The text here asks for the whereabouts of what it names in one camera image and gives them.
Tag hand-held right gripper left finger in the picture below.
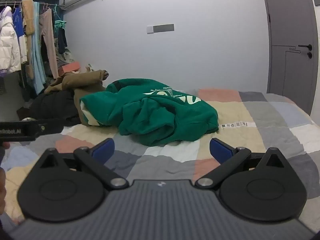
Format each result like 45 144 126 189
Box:
34 138 129 190

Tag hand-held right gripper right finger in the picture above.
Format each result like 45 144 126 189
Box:
195 138 288 189

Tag green hoodie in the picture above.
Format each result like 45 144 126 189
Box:
79 79 219 147

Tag teal clothes hangers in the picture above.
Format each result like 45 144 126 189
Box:
52 5 67 29

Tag person's left hand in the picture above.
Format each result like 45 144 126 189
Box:
0 167 7 215

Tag black garment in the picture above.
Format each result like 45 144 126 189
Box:
16 90 82 127

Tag checked bedspread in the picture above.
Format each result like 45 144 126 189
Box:
0 88 320 230

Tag brown garment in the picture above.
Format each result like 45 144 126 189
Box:
44 69 109 127

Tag pink box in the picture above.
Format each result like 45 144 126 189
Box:
61 62 81 73

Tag grey-green crumpled cloth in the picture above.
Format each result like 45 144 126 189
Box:
56 50 75 65

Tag white puffer jacket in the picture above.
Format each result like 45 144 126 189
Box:
0 6 22 73

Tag dark hanging garment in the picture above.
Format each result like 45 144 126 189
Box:
57 27 68 54

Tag beige pink hanging pants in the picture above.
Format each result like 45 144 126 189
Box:
39 9 59 79

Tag tan hanging garment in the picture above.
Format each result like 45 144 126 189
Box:
21 0 35 36

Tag grey door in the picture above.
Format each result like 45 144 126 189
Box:
260 0 319 117

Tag long grey wall panel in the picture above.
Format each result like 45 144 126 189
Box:
153 24 175 33

